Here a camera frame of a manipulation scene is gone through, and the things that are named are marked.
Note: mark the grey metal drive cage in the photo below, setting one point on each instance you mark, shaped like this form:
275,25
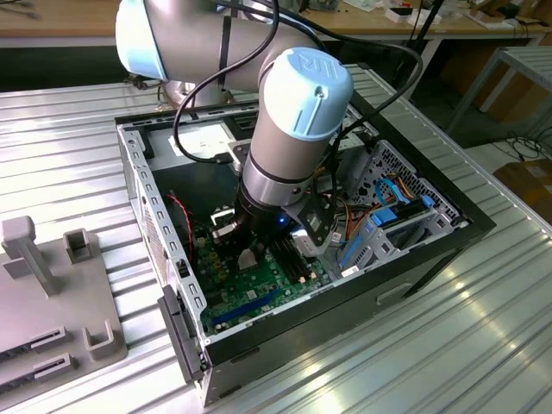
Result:
358,168

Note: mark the black RAM slot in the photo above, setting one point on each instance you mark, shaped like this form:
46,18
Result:
293,267
308,268
301,267
285,267

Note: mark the grey metal frame table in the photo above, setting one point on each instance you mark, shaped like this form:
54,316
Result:
532,58

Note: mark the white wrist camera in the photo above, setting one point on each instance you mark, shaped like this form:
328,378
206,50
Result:
304,241

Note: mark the black open PC case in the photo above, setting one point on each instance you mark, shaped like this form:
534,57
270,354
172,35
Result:
306,340

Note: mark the grey parts rack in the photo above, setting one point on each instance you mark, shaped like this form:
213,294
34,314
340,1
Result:
52,315

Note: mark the blue expansion slot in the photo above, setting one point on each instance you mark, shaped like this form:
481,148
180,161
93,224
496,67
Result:
246,308

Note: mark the blue plastic bracket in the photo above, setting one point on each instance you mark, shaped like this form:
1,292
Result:
350,252

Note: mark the silver CPU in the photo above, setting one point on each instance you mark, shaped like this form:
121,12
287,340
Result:
247,260

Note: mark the grey power supply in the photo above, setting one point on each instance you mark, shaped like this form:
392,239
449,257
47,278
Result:
190,190

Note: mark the wooden desk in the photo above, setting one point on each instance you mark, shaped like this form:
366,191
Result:
52,17

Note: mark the cardboard box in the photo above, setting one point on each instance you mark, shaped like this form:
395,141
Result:
532,190

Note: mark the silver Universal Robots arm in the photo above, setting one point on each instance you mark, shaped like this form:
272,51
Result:
293,151

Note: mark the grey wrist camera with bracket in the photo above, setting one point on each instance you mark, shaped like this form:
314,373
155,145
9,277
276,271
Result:
240,155

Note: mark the black camera bracket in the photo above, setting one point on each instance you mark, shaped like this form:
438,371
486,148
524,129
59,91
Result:
317,220

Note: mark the black tripod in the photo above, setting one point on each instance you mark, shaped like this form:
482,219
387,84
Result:
426,28

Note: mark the black plastic case bezel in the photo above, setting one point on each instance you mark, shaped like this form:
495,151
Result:
179,340

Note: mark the perforated metal disk bay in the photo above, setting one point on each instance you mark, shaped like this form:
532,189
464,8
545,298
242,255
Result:
405,166

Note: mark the green motherboard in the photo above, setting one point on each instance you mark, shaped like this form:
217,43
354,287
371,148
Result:
259,284

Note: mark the white box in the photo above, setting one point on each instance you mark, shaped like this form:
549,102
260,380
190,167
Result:
394,18

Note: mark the black disk in blue carrier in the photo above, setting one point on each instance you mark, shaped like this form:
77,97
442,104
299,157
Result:
384,217

